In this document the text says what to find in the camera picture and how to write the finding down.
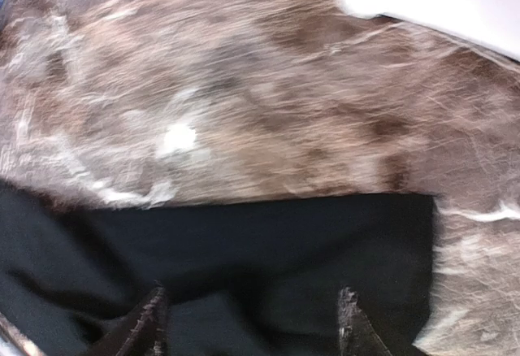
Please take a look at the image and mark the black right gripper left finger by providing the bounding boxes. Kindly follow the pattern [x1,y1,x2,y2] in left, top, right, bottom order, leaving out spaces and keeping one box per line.
[87,287,167,356]

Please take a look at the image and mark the black t-shirt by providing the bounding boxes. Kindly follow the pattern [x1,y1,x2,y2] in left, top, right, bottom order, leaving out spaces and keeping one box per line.
[1,185,436,355]

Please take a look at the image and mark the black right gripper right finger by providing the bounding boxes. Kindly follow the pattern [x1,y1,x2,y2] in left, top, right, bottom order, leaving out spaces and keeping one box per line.
[337,288,392,356]

